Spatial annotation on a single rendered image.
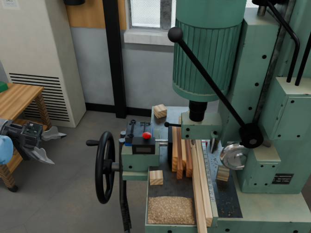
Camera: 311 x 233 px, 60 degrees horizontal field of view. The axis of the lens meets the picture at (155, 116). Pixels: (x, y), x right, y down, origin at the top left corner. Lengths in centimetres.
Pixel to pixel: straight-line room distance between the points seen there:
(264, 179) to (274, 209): 23
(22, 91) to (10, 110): 24
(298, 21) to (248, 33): 11
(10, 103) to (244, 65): 175
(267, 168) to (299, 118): 19
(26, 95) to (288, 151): 181
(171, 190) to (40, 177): 151
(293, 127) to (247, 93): 15
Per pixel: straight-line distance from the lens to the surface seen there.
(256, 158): 83
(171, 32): 61
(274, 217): 107
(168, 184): 94
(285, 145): 94
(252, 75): 79
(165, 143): 99
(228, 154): 88
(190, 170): 94
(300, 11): 71
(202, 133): 94
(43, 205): 212
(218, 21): 69
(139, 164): 99
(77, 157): 234
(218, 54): 73
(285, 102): 72
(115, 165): 111
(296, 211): 112
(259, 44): 75
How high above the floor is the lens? 165
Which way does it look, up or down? 39 degrees down
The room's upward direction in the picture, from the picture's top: straight up
